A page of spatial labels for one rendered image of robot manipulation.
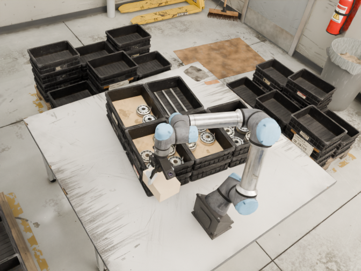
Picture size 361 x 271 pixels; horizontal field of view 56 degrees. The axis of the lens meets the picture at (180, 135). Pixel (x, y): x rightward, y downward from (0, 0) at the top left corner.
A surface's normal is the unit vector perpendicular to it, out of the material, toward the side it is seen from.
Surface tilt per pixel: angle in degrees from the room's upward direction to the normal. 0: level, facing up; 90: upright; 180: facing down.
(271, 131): 63
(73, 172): 0
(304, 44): 90
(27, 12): 90
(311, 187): 0
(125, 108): 0
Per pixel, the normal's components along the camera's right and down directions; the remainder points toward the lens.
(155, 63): 0.11, -0.69
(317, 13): -0.80, 0.36
